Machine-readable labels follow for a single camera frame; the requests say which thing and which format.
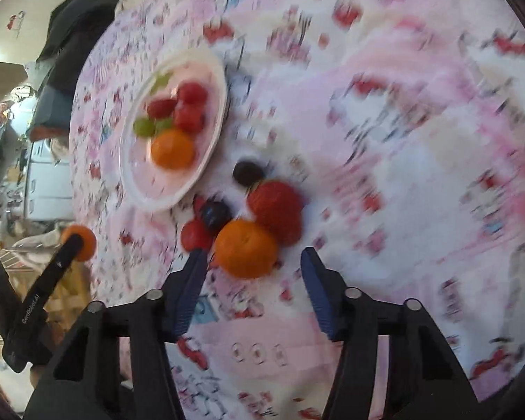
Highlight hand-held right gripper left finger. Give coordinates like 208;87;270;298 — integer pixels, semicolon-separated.
24;248;208;420

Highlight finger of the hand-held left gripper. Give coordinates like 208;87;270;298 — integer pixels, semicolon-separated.
34;233;84;299

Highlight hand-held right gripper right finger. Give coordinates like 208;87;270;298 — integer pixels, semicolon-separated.
300;247;480;420

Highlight orange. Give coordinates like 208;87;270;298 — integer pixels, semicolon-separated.
150;128;197;170
214;219;280;280
61;225;98;262

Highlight pink strawberry-shaped plate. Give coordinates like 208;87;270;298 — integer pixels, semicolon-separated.
119;48;228;213

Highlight cream cloth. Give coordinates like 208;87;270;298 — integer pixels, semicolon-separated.
13;227;68;257

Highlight dark purple plum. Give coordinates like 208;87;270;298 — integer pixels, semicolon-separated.
232;160;265;187
200;200;233;233

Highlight white washing machine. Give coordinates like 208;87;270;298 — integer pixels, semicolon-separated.
24;140;75;222

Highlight pink printed blanket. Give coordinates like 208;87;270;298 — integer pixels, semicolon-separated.
68;0;525;420

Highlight black clothing pile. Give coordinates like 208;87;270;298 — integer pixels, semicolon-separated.
35;0;123;97

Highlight red wall decoration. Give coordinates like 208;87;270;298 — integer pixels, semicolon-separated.
6;11;27;38

